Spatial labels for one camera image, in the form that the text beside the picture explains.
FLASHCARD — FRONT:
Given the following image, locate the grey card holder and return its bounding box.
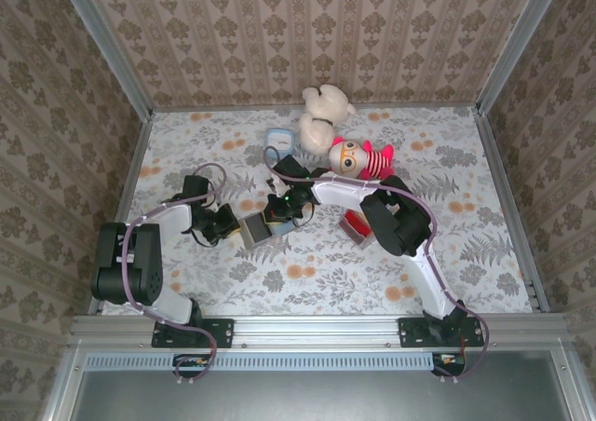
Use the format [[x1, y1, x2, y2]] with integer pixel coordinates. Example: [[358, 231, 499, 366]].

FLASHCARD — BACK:
[[237, 211, 296, 251]]

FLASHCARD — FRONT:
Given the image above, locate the red card stack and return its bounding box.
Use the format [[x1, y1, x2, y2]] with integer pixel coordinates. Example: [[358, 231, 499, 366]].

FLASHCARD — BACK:
[[345, 210, 372, 238]]

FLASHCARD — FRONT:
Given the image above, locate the light blue alarm clock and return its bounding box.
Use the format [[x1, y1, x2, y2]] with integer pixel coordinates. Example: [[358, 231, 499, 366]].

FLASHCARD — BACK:
[[264, 127, 296, 159]]

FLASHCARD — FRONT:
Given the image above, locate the floral tablecloth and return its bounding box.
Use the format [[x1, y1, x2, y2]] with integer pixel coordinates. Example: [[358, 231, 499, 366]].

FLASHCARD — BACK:
[[99, 105, 535, 318]]

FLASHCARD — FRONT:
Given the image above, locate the cream plush bear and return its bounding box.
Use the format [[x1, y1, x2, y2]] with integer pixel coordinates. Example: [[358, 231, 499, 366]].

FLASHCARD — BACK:
[[297, 84, 358, 156]]

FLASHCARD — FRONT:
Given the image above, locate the pink striped plush doll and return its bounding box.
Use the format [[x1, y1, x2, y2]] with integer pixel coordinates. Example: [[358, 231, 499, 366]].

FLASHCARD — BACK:
[[327, 135, 397, 183]]

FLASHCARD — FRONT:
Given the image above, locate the grey metal panel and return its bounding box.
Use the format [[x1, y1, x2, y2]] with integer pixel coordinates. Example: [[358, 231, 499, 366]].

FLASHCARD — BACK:
[[69, 368, 567, 421]]

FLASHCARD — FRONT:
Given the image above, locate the aluminium side rail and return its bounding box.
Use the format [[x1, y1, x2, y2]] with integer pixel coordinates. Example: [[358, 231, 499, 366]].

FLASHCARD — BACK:
[[473, 107, 551, 314], [87, 112, 156, 316]]

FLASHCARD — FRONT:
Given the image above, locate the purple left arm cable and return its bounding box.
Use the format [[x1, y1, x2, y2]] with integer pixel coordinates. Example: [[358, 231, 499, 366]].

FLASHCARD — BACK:
[[118, 162, 228, 387]]

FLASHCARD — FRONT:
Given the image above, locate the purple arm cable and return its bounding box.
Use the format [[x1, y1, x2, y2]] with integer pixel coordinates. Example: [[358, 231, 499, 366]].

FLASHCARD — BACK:
[[118, 162, 228, 387], [263, 145, 494, 386]]

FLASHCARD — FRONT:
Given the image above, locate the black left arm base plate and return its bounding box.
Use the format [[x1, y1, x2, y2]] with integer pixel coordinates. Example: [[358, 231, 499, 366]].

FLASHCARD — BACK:
[[152, 317, 235, 349]]

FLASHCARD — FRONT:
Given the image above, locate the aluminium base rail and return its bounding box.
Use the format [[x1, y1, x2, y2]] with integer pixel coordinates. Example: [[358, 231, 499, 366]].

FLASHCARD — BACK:
[[68, 312, 570, 348]]

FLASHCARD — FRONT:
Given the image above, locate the grey slotted cable duct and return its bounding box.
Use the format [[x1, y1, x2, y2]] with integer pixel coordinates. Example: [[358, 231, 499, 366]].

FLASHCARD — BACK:
[[85, 350, 467, 372]]

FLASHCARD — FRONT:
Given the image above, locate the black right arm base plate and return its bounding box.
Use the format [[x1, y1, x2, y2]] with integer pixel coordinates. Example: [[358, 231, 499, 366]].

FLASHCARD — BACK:
[[397, 315, 485, 349]]

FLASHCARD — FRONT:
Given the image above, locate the aluminium frame post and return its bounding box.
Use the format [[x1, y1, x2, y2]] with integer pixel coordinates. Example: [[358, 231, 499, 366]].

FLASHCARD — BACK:
[[474, 0, 568, 115], [54, 0, 155, 120]]

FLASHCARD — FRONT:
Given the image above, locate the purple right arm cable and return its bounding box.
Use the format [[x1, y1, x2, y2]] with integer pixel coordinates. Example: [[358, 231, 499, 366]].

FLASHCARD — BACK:
[[263, 145, 494, 386]]

